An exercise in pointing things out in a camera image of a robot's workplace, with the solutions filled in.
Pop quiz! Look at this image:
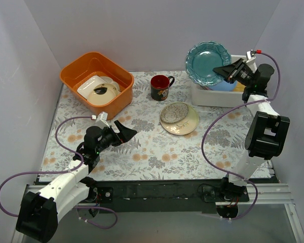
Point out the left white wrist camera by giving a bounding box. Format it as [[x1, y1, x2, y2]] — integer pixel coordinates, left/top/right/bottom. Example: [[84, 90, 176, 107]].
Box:
[[95, 111, 110, 129]]

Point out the cream and green floral plate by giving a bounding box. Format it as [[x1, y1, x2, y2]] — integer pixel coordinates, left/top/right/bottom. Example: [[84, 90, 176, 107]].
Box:
[[159, 104, 199, 135]]

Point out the speckled grey stoneware plate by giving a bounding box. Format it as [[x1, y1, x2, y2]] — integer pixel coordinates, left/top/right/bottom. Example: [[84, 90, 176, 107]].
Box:
[[160, 102, 189, 124]]

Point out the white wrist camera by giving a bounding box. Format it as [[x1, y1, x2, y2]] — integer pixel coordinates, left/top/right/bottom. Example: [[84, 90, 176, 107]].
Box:
[[95, 111, 110, 129], [246, 50, 256, 65]]

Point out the woven bamboo tray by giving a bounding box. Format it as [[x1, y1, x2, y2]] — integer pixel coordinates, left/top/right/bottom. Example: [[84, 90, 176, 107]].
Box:
[[233, 82, 246, 92]]

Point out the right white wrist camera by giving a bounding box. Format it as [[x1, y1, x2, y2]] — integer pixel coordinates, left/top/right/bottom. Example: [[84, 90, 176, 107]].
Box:
[[246, 50, 256, 65]]

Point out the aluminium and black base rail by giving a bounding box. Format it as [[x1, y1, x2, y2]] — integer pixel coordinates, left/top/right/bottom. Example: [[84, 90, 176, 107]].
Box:
[[11, 83, 304, 243]]

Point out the white square dish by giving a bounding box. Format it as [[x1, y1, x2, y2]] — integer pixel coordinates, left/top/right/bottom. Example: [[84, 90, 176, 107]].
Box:
[[77, 75, 105, 100]]

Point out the dark teal scalloped plate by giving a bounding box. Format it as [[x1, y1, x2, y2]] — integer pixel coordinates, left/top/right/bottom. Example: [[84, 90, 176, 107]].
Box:
[[185, 41, 232, 87]]

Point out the cream plate with black motif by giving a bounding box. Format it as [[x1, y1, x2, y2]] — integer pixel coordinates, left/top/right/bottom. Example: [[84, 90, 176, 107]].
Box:
[[87, 84, 118, 106]]

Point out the black and red mug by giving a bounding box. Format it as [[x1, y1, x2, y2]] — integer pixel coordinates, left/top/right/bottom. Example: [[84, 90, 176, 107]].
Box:
[[150, 75, 175, 101]]

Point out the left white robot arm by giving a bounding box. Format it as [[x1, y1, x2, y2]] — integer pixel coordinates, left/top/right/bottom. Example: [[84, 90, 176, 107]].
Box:
[[16, 121, 137, 242]]

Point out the cream floral plate in bin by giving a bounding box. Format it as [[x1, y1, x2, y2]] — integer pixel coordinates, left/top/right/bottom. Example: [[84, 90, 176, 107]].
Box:
[[100, 76, 121, 94]]

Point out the white plastic bin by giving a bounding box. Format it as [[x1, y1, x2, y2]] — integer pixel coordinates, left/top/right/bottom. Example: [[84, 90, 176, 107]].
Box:
[[191, 55, 246, 107]]

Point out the orange plastic bin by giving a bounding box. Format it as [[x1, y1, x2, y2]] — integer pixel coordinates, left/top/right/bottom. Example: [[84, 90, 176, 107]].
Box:
[[60, 52, 134, 120]]

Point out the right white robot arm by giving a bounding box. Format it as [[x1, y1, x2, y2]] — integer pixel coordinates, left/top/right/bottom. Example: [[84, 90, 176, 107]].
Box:
[[213, 59, 290, 201]]

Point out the light blue plate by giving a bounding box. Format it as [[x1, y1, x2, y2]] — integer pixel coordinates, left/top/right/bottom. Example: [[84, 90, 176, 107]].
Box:
[[201, 81, 238, 92]]

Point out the floral patterned table mat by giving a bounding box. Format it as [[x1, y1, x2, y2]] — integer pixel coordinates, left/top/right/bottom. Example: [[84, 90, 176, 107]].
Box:
[[40, 71, 253, 182]]

